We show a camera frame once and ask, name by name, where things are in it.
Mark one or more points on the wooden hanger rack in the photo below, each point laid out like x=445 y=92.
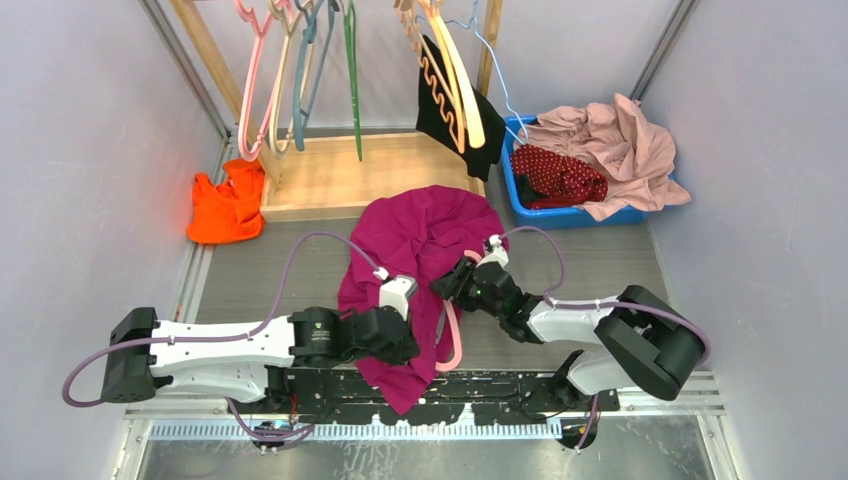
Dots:
x=326 y=181

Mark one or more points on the aluminium rail frame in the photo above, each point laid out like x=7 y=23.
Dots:
x=465 y=421

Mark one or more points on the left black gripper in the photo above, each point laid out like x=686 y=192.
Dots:
x=404 y=350

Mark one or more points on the light blue hanger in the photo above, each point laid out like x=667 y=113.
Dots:
x=487 y=33

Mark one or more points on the pink garment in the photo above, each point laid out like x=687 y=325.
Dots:
x=616 y=152

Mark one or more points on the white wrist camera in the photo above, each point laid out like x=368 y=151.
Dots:
x=396 y=293
x=494 y=252

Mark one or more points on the cream hanger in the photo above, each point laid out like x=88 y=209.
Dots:
x=289 y=14

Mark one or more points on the green hanger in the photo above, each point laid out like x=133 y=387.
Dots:
x=351 y=55

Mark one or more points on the light wooden hanger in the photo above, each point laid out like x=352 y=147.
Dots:
x=466 y=108

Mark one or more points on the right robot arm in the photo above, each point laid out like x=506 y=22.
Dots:
x=629 y=340

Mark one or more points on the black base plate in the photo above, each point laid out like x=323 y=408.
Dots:
x=506 y=397

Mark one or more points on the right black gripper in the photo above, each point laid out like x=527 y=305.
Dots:
x=447 y=286

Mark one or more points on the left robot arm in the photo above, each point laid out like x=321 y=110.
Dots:
x=152 y=356

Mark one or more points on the magenta skirt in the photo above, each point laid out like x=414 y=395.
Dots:
x=421 y=233

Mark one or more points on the blue plastic bin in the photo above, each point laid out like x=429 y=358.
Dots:
x=550 y=215

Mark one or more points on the red dotted garment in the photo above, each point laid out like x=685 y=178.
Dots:
x=545 y=179

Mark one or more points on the orange garment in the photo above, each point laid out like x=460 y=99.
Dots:
x=228 y=212

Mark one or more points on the teal blue hanger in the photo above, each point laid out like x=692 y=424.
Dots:
x=303 y=101

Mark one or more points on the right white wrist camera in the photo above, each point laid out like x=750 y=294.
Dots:
x=494 y=252

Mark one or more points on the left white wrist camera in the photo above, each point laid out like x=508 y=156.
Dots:
x=396 y=293

